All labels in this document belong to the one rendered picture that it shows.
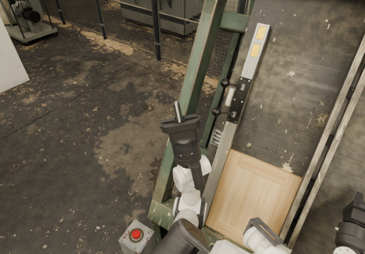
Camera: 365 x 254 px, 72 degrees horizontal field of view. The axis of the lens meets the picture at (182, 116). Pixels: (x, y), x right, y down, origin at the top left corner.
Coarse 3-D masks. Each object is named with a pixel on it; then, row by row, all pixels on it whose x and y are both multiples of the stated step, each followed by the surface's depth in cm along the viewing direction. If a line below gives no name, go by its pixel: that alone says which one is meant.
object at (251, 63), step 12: (264, 24) 99; (264, 36) 100; (252, 60) 103; (252, 72) 103; (228, 132) 110; (228, 144) 111; (216, 156) 114; (216, 168) 114; (216, 180) 115; (204, 192) 118
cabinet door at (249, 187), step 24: (240, 168) 112; (264, 168) 107; (216, 192) 118; (240, 192) 113; (264, 192) 108; (288, 192) 104; (216, 216) 119; (240, 216) 114; (264, 216) 109; (240, 240) 115
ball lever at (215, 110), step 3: (213, 108) 101; (216, 108) 100; (213, 111) 100; (216, 111) 99; (219, 111) 100; (222, 111) 103; (234, 111) 106; (213, 114) 100; (216, 114) 100; (219, 114) 100; (228, 114) 105; (231, 114) 106; (234, 114) 106
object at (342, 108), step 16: (352, 64) 85; (352, 80) 86; (336, 96) 93; (352, 96) 86; (336, 112) 89; (352, 112) 87; (336, 128) 92; (320, 144) 92; (336, 144) 90; (320, 160) 96; (304, 176) 96; (320, 176) 93; (304, 192) 96; (304, 208) 97; (288, 224) 100; (288, 240) 102
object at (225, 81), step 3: (225, 78) 98; (222, 81) 97; (225, 81) 97; (228, 81) 97; (222, 84) 97; (225, 84) 97; (228, 84) 97; (231, 84) 100; (234, 84) 101; (243, 84) 103; (225, 87) 98; (240, 87) 103; (243, 87) 103; (243, 90) 104
